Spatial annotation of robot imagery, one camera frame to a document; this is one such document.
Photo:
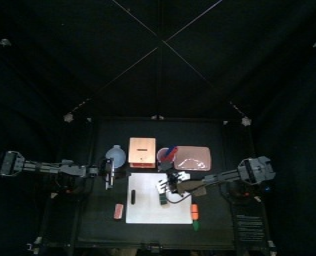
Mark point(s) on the pink salmon sushi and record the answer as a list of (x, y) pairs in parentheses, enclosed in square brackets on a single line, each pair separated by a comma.
[(118, 211)]

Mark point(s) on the red utensil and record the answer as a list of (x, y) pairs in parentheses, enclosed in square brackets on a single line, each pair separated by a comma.
[(169, 156)]

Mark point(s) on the pink cup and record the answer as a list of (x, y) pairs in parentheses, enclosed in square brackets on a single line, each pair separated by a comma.
[(163, 156)]

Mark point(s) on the small dark green block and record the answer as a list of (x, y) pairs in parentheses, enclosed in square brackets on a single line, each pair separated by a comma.
[(163, 199)]

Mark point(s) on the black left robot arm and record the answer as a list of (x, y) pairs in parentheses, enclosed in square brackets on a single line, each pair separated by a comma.
[(45, 166)]

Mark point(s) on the wooden box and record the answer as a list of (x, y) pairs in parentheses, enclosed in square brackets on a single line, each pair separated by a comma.
[(142, 151)]

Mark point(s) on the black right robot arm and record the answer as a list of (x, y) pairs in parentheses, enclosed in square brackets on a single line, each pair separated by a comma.
[(236, 174)]

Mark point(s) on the orange toy carrot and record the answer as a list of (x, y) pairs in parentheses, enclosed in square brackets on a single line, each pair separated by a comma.
[(194, 215)]

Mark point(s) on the blue utensil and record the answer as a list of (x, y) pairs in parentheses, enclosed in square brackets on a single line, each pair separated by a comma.
[(171, 148)]

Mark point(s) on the white cutting board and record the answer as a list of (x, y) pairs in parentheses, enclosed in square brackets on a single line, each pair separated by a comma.
[(147, 210)]

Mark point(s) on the pink rectangular tray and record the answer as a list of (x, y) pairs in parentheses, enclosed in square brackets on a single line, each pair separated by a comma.
[(193, 158)]

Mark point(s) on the light blue plate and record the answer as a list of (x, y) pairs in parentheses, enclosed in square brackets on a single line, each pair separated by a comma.
[(115, 155)]

